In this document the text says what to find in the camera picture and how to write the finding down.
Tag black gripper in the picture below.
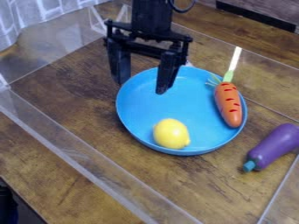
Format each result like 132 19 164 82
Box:
106 0 194 95

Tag blue plastic plate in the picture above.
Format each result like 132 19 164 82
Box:
116 66 243 156

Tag orange toy carrot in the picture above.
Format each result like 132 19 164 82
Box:
206 46 243 128

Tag yellow toy lemon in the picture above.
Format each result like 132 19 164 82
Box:
154 118 191 150

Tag dark baseboard strip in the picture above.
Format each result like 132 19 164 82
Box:
216 0 296 33

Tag white patterned curtain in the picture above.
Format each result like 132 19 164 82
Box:
0 0 110 52

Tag purple toy eggplant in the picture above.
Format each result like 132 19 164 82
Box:
243 123 299 172

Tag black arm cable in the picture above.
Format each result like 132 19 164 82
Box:
168 0 199 14

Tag clear acrylic tray enclosure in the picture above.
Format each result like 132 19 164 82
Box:
0 0 299 224

